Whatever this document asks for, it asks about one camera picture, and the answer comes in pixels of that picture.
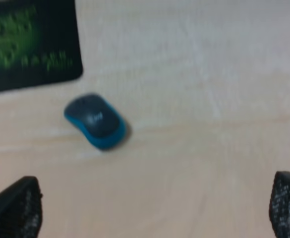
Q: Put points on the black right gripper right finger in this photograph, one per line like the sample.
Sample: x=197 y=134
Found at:
x=279 y=207

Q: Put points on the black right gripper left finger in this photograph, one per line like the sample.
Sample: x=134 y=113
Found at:
x=21 y=212

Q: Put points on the black blue computer mouse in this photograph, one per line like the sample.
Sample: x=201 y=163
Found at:
x=97 y=120

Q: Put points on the black green mouse pad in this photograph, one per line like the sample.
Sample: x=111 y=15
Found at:
x=39 y=43

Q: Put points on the beige tablecloth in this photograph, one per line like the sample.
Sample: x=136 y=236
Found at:
x=204 y=89

